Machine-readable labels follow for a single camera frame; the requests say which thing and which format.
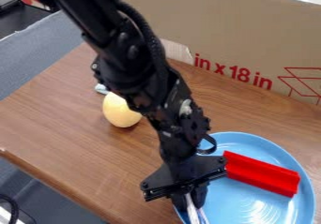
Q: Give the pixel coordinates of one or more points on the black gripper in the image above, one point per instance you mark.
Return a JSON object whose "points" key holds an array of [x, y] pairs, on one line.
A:
{"points": [[187, 177]]}

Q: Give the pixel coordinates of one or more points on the white toothpaste tube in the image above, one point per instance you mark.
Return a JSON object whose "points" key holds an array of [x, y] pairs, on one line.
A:
{"points": [[195, 214]]}

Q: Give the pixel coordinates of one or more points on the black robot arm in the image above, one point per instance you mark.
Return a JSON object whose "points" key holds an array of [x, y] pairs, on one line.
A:
{"points": [[131, 67]]}

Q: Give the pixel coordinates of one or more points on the blue plate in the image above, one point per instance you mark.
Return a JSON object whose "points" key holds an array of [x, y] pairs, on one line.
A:
{"points": [[236, 203]]}

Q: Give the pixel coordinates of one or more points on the light blue folded cloth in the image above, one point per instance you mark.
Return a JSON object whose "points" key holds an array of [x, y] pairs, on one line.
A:
{"points": [[100, 89]]}

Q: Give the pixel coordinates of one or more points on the red plastic block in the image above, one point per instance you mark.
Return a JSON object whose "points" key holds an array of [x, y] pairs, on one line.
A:
{"points": [[262, 174]]}

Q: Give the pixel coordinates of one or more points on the yellow lemon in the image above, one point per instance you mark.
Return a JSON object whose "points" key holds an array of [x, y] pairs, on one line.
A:
{"points": [[117, 112]]}

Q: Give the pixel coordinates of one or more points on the cardboard box with red print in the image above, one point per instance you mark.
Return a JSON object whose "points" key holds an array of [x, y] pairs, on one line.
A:
{"points": [[262, 42]]}

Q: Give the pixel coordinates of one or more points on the grey fabric partition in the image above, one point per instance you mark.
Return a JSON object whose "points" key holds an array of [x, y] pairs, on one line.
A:
{"points": [[30, 50]]}

